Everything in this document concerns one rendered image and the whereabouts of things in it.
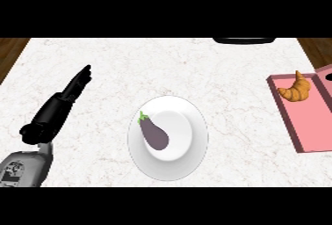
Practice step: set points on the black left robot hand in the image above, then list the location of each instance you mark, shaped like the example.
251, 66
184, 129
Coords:
51, 112

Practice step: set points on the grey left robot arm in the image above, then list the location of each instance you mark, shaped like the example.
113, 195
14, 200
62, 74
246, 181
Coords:
23, 168

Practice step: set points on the white oval plate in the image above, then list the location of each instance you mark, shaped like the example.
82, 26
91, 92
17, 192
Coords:
177, 164

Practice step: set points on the golden brown croissant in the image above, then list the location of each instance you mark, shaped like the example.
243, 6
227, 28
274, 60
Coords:
295, 89

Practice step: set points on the pink open box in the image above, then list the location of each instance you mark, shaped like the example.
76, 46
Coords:
313, 123

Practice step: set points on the purple eggplant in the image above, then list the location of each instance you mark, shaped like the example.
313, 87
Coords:
153, 134

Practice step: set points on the black rounded appliance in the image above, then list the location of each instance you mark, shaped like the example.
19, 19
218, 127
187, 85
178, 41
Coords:
243, 40

